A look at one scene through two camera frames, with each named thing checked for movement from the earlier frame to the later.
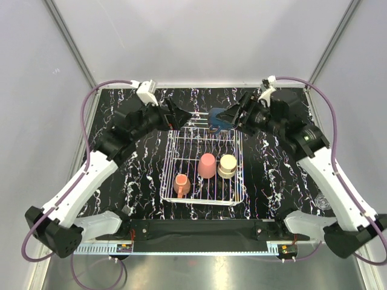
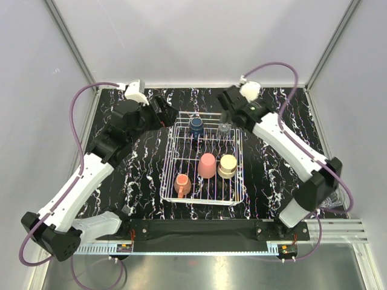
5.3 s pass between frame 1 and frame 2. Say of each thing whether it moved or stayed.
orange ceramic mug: stayed
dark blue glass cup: moved
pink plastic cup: stayed
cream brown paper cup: stayed
